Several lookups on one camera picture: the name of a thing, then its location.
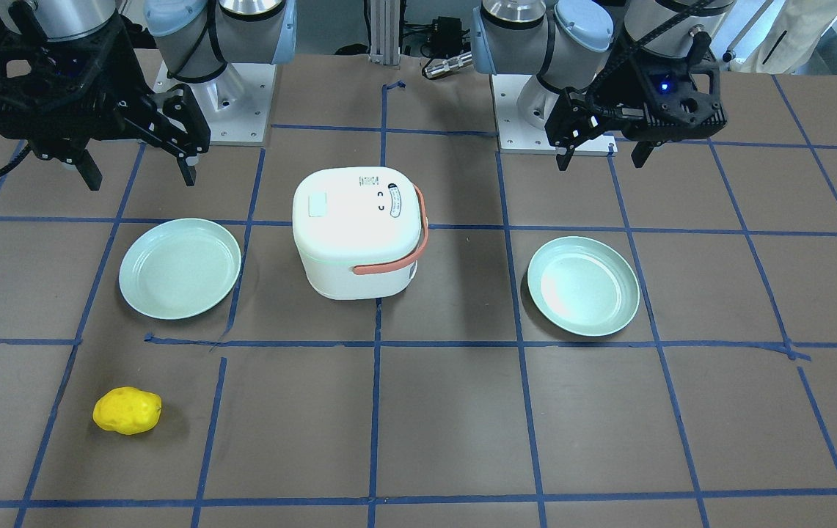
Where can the yellow toy potato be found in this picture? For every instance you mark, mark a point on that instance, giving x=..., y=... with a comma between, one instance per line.
x=127, y=411

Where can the green plate near potato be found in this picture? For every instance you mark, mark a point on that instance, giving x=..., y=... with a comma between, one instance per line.
x=180, y=269

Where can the green plate far side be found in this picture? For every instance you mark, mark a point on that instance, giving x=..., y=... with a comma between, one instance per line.
x=583, y=286

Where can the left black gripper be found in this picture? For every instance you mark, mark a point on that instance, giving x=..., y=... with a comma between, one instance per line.
x=615, y=93

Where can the white rice cooker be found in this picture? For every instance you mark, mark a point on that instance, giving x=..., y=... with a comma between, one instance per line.
x=360, y=231

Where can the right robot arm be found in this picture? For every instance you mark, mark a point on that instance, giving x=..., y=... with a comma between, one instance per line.
x=187, y=33

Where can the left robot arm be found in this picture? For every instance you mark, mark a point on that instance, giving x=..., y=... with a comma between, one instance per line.
x=569, y=43

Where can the aluminium frame post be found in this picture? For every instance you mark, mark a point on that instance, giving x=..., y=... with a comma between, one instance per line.
x=385, y=19

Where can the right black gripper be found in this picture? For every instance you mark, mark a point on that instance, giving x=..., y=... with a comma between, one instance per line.
x=119, y=75

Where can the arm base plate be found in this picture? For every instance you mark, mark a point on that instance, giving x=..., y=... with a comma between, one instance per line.
x=522, y=106
x=235, y=100

